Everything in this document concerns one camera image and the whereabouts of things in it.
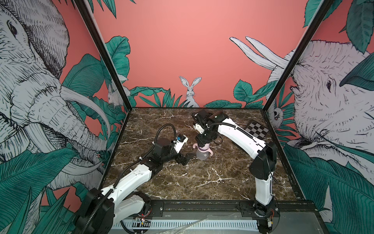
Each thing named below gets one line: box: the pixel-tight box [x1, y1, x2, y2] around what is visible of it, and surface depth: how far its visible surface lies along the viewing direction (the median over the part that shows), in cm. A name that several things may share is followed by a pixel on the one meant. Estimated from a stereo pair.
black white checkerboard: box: [244, 120, 270, 139], surface depth 107 cm
